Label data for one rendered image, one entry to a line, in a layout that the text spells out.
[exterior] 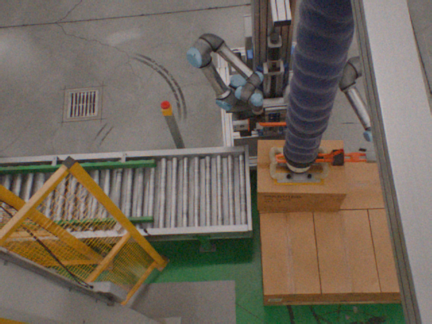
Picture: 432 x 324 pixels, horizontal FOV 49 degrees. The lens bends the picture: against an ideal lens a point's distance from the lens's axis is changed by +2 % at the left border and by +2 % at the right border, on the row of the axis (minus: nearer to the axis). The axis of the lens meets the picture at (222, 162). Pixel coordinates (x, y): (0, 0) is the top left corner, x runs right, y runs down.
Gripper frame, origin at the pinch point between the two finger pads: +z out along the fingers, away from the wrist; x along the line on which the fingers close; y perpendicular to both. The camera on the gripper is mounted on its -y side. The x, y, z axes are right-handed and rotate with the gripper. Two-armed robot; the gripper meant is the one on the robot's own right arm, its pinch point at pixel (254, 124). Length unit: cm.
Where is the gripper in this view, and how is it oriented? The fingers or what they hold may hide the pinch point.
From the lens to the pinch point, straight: 328.2
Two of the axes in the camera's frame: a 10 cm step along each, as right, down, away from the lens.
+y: 10.0, -0.2, -0.8
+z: 0.8, 4.1, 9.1
